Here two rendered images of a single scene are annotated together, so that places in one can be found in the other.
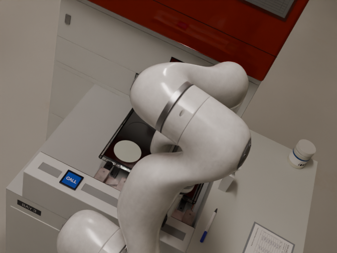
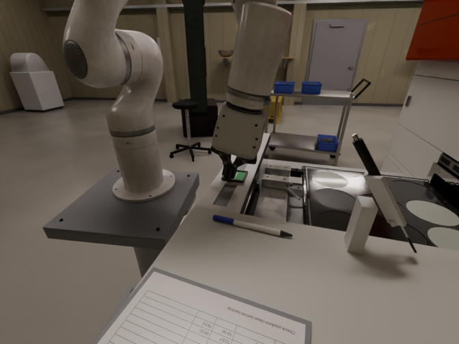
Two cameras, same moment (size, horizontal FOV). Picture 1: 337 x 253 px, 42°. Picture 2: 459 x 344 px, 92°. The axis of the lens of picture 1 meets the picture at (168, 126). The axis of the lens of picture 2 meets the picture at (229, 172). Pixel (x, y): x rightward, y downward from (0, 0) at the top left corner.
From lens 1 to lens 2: 1.32 m
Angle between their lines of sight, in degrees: 78
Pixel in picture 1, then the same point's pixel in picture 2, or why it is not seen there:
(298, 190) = not seen: outside the picture
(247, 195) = (390, 304)
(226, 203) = (321, 254)
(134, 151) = (335, 183)
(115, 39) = (437, 108)
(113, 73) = (421, 156)
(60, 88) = not seen: hidden behind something
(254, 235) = (261, 319)
